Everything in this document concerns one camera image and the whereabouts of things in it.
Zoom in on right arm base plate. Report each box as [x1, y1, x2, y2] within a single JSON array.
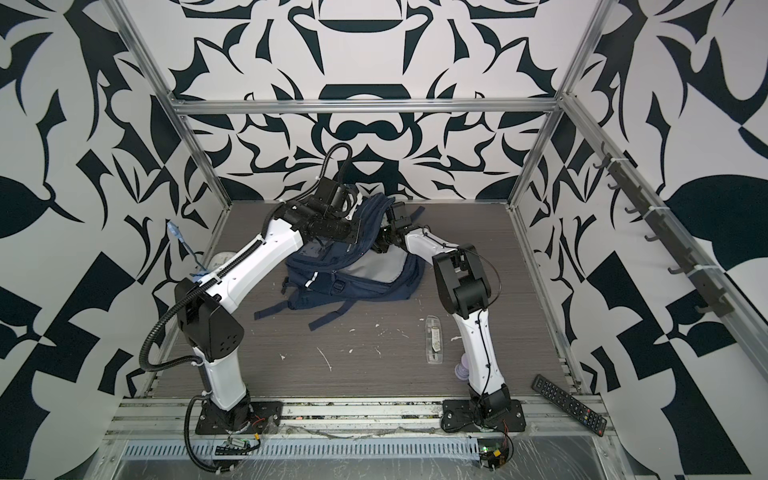
[[440, 399, 527, 433]]

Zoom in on small green circuit board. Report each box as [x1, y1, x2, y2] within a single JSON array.
[[478, 439, 515, 471]]

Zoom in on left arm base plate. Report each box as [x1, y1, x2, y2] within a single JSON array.
[[195, 401, 284, 435]]

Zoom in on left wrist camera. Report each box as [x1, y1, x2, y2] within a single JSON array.
[[312, 178, 358, 218]]

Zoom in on white round alarm clock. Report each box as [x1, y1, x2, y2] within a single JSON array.
[[208, 252, 234, 269]]

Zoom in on navy blue student backpack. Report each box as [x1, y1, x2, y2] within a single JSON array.
[[254, 194, 425, 331]]

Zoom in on white slotted cable duct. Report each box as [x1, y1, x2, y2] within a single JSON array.
[[122, 437, 483, 460]]

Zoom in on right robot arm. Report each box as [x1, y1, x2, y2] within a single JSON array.
[[380, 202, 511, 429]]

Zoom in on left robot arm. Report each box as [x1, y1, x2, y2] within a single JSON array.
[[138, 142, 361, 430]]

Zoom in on clear plastic pen box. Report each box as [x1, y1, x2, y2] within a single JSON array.
[[425, 315, 444, 365]]

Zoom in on wall hook rack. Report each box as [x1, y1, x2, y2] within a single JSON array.
[[595, 153, 735, 318]]

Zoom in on black remote control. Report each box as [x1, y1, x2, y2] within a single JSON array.
[[531, 374, 607, 437]]

